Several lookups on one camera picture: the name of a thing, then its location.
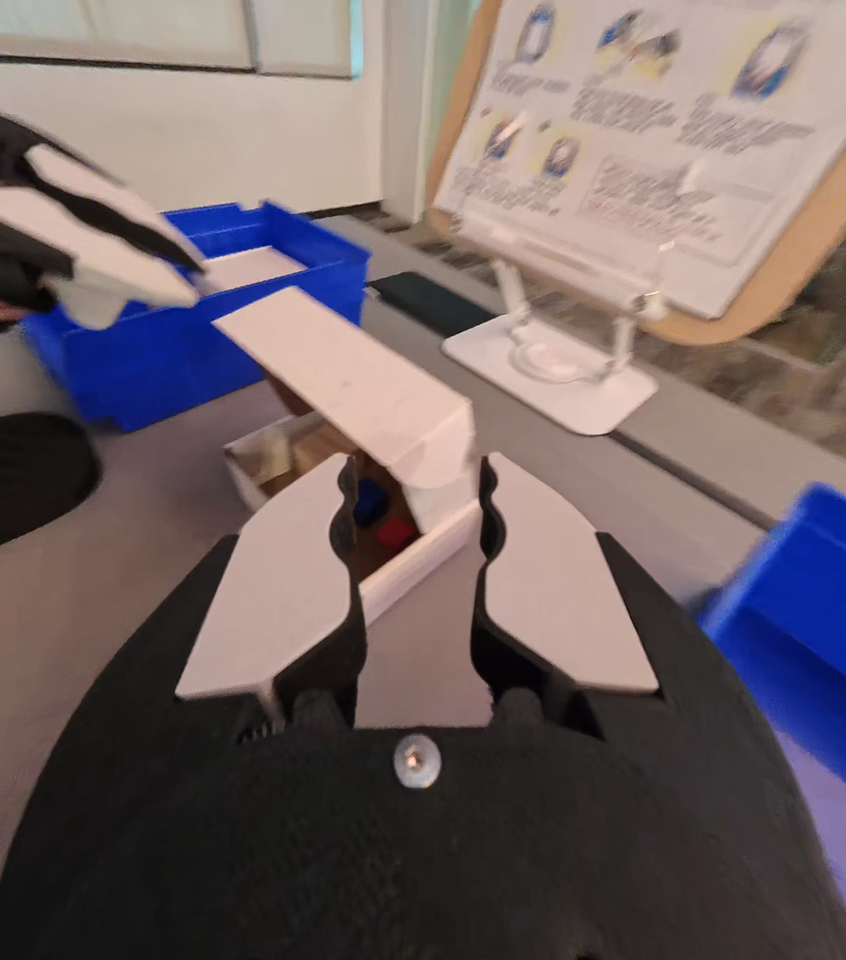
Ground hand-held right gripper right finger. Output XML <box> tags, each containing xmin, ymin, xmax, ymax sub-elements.
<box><xmin>470</xmin><ymin>452</ymin><xmax>660</xmax><ymax>710</ymax></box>

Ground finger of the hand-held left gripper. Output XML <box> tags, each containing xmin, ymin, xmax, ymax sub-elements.
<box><xmin>21</xmin><ymin>142</ymin><xmax>208</xmax><ymax>275</ymax></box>
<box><xmin>0</xmin><ymin>183</ymin><xmax>201</xmax><ymax>333</ymax></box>

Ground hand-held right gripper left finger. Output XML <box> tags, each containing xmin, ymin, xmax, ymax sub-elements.
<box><xmin>175</xmin><ymin>452</ymin><xmax>368</xmax><ymax>729</ymax></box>

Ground blue cube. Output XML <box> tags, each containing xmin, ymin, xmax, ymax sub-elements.
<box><xmin>355</xmin><ymin>478</ymin><xmax>388</xmax><ymax>528</ymax></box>

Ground white cardboard box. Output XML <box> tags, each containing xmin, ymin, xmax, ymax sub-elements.
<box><xmin>213</xmin><ymin>285</ymin><xmax>486</xmax><ymax>627</ymax></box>

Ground blue plastic bin with paper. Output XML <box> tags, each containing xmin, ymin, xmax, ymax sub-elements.
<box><xmin>21</xmin><ymin>199</ymin><xmax>373</xmax><ymax>435</ymax></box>

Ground white paper sheet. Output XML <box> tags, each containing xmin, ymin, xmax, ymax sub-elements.
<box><xmin>194</xmin><ymin>246</ymin><xmax>306</xmax><ymax>295</ymax></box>

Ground white tablet stand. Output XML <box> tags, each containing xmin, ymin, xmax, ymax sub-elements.
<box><xmin>441</xmin><ymin>210</ymin><xmax>678</xmax><ymax>438</ymax></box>

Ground black phone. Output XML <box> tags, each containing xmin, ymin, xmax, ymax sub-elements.
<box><xmin>366</xmin><ymin>271</ymin><xmax>497</xmax><ymax>340</ymax></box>

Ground printed instruction sheet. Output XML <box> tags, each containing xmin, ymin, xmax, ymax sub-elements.
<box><xmin>430</xmin><ymin>0</ymin><xmax>846</xmax><ymax>320</ymax></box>

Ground instruction sheet on stand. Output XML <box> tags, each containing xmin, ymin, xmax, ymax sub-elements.
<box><xmin>423</xmin><ymin>0</ymin><xmax>846</xmax><ymax>348</ymax></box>

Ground white window frame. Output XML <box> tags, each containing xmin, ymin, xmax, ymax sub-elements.
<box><xmin>0</xmin><ymin>0</ymin><xmax>366</xmax><ymax>82</ymax></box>

